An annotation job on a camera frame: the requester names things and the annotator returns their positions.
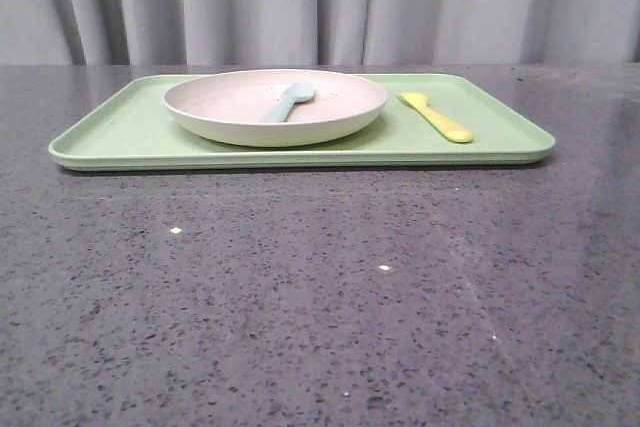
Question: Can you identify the beige round plate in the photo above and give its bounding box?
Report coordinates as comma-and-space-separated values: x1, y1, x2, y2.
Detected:
164, 69, 389, 147

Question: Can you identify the yellow plastic fork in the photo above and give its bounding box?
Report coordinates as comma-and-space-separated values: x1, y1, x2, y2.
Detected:
398, 91, 474, 144

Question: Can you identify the light blue plastic spoon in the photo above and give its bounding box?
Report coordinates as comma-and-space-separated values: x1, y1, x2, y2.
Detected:
259, 82, 316, 123

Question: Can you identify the light green rectangular tray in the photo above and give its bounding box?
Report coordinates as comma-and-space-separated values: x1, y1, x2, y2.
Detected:
49, 73, 555, 171

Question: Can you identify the grey pleated curtain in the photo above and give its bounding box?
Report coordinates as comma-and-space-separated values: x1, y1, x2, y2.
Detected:
1, 0, 639, 66

